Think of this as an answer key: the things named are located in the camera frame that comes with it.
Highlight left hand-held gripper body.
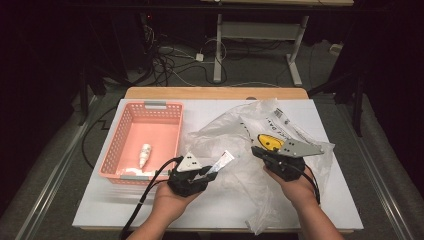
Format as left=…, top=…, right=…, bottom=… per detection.
left=167, top=152, right=208, bottom=198

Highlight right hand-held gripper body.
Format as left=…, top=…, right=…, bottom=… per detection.
left=261, top=138, right=325, bottom=183

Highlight small white ointment tube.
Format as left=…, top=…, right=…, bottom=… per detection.
left=207, top=150, right=236, bottom=175

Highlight clear printed plastic bag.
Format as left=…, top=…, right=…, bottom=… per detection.
left=179, top=98, right=336, bottom=236

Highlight small white bottle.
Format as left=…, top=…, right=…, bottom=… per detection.
left=138, top=143, right=153, bottom=170

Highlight pink perforated plastic basket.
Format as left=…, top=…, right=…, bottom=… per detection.
left=98, top=100, right=185, bottom=185

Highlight person's right hand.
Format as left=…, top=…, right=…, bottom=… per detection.
left=263, top=166, right=320, bottom=211

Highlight person's left hand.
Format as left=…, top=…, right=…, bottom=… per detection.
left=151, top=182, right=201, bottom=225

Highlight white tube with green print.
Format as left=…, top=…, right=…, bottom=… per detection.
left=120, top=167, right=158, bottom=178

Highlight wooden table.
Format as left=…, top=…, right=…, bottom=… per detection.
left=79, top=86, right=355, bottom=234

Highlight black metal stand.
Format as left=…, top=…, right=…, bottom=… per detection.
left=77, top=63, right=108, bottom=127
left=307, top=71, right=365, bottom=138

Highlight white table mat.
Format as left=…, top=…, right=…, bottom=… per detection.
left=72, top=98, right=364, bottom=231

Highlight small white box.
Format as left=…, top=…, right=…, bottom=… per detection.
left=329, top=43, right=344, bottom=57

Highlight white-framed desk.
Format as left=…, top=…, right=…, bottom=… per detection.
left=199, top=0, right=355, bottom=88

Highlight right hand-held gripper cable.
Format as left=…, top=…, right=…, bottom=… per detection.
left=301, top=164, right=322, bottom=205

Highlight hand-held gripper cable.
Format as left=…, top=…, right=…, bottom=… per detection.
left=301, top=164, right=322, bottom=205
left=119, top=156, right=184, bottom=240

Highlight left hand-held gripper cable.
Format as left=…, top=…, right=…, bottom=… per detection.
left=119, top=156, right=184, bottom=240

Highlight metal floor rail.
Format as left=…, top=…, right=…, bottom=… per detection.
left=336, top=99, right=416, bottom=240
left=13, top=94, right=103, bottom=240

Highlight tangle of floor cables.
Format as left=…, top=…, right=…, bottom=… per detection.
left=141, top=24, right=231, bottom=88

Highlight black floor cable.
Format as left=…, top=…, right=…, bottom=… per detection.
left=81, top=105, right=118, bottom=170

